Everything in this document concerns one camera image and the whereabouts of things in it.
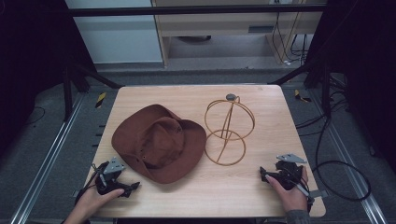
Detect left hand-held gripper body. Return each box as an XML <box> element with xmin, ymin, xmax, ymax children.
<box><xmin>92</xmin><ymin>156</ymin><xmax>133</xmax><ymax>196</ymax></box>

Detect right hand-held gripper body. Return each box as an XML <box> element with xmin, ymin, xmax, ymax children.
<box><xmin>266</xmin><ymin>152</ymin><xmax>308</xmax><ymax>191</ymax></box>

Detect brown felt hat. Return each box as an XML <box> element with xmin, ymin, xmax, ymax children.
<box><xmin>110</xmin><ymin>104</ymin><xmax>207</xmax><ymax>185</ymax></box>

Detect gold wire hat stand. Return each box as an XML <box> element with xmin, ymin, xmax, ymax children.
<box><xmin>204</xmin><ymin>92</ymin><xmax>256</xmax><ymax>167</ymax></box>

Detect person's right hand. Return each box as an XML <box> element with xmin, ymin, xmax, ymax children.
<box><xmin>264</xmin><ymin>166</ymin><xmax>310</xmax><ymax>214</ymax></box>

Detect person's left hand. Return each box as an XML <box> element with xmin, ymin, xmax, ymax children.
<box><xmin>64</xmin><ymin>188</ymin><xmax>125</xmax><ymax>224</ymax></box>

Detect black and yellow tape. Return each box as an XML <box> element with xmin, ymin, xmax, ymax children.
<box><xmin>294</xmin><ymin>89</ymin><xmax>312</xmax><ymax>104</ymax></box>
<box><xmin>94</xmin><ymin>91</ymin><xmax>107</xmax><ymax>109</ymax></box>

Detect black metal stand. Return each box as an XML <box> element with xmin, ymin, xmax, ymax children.
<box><xmin>62</xmin><ymin>62</ymin><xmax>125</xmax><ymax>122</ymax></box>
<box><xmin>267</xmin><ymin>61</ymin><xmax>332</xmax><ymax>119</ymax></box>

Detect black curtain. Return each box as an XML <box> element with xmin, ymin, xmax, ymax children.
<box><xmin>304</xmin><ymin>0</ymin><xmax>396</xmax><ymax>175</ymax></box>
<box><xmin>0</xmin><ymin>0</ymin><xmax>97</xmax><ymax>157</ymax></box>

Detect white cabinet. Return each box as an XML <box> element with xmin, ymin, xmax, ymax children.
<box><xmin>64</xmin><ymin>0</ymin><xmax>164</xmax><ymax>65</ymax></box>

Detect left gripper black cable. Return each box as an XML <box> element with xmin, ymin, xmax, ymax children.
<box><xmin>74</xmin><ymin>162</ymin><xmax>103</xmax><ymax>206</ymax></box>

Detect black cable loop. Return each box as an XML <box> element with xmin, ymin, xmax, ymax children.
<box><xmin>312</xmin><ymin>117</ymin><xmax>372</xmax><ymax>203</ymax></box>

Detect aluminium floor rail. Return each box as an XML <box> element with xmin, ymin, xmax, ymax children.
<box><xmin>10</xmin><ymin>92</ymin><xmax>85</xmax><ymax>224</ymax></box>
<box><xmin>307</xmin><ymin>90</ymin><xmax>389</xmax><ymax>224</ymax></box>

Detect hanging black cables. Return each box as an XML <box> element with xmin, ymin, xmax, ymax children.
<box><xmin>271</xmin><ymin>0</ymin><xmax>310</xmax><ymax>67</ymax></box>

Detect black metal frame bar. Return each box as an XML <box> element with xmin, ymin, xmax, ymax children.
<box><xmin>66</xmin><ymin>4</ymin><xmax>328</xmax><ymax>18</ymax></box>

